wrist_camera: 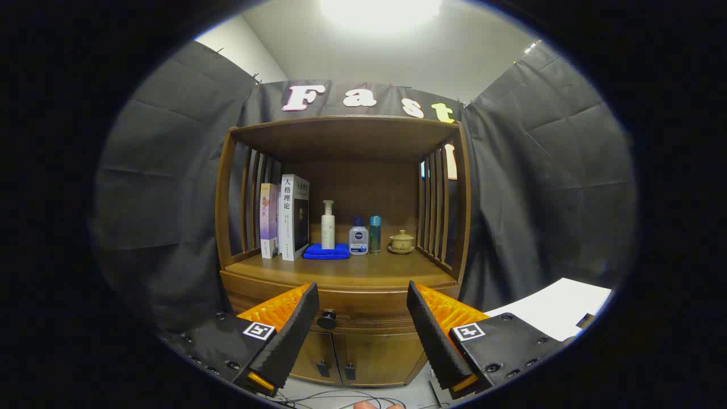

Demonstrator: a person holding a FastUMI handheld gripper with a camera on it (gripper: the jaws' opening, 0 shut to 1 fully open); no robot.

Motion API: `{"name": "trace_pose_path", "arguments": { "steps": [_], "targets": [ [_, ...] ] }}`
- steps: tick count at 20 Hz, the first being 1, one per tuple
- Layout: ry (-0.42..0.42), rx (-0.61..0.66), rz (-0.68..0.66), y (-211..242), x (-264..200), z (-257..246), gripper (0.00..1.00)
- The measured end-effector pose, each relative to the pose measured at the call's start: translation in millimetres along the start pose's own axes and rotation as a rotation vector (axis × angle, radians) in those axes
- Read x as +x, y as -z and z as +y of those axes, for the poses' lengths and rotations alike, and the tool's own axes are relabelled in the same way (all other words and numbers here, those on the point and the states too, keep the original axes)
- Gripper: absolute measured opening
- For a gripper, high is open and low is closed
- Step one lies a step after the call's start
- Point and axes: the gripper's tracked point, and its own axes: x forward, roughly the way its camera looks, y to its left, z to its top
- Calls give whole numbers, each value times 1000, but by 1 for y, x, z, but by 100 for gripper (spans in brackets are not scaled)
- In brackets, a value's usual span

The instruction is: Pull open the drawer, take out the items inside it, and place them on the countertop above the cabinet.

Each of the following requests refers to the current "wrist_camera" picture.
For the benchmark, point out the white book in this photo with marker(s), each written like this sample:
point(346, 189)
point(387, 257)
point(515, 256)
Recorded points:
point(287, 227)

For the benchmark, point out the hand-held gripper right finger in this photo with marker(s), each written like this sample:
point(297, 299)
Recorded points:
point(434, 341)

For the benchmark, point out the wooden cabinet door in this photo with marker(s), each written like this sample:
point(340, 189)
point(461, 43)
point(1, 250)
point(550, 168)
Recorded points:
point(386, 358)
point(315, 352)

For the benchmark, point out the ceiling light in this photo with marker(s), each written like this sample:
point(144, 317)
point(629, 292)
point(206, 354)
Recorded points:
point(380, 11)

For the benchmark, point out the teal slim bottle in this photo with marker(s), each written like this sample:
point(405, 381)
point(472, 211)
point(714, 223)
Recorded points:
point(375, 233)

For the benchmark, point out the wooden countertop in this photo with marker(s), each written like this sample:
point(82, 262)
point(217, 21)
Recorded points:
point(386, 270)

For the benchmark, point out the brown wooden cabinet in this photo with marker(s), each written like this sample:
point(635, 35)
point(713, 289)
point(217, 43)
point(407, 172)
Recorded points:
point(363, 187)

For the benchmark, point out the blue folded cloth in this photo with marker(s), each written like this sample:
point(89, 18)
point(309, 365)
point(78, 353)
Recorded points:
point(326, 253)

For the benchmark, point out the purple book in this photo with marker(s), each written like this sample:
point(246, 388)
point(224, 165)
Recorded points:
point(268, 221)

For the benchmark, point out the brown wooden drawer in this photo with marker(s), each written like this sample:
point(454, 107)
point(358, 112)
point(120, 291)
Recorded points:
point(363, 309)

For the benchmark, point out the ceramic lidded teacup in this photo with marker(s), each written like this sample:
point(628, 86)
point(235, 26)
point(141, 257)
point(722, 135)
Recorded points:
point(402, 241)

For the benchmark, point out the white bottle blue cap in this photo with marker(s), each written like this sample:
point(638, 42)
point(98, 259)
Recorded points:
point(358, 238)

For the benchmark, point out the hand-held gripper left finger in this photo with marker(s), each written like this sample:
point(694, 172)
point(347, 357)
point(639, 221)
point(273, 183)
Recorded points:
point(295, 329)

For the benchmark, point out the black backdrop cloth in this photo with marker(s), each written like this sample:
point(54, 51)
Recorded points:
point(170, 199)

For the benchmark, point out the white pump bottle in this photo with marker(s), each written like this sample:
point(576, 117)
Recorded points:
point(328, 233)

